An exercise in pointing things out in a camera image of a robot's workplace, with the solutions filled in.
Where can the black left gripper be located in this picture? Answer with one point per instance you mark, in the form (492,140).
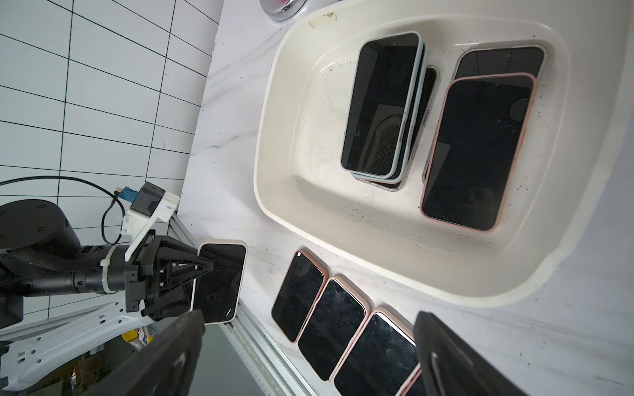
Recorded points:
(159,278)

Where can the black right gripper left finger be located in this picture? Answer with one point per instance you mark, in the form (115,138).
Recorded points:
(165,367)

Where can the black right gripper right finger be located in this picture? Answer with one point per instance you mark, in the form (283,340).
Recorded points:
(450,366)

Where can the white plastic storage box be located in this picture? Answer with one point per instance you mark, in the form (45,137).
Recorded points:
(580,115)

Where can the chrome glass holder stand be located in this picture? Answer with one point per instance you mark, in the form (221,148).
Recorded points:
(282,10)

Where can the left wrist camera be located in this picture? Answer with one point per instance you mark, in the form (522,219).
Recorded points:
(147,206)

